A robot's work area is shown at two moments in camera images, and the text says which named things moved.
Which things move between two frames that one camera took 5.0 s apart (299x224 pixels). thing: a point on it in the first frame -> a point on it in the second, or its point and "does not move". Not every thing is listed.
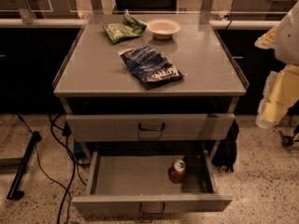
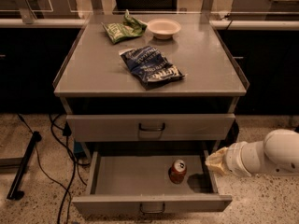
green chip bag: x=129 y=28 does not move
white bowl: x=163 y=28 does not move
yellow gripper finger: x=280 y=94 -> x=242 y=159
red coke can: x=177 y=171 does not move
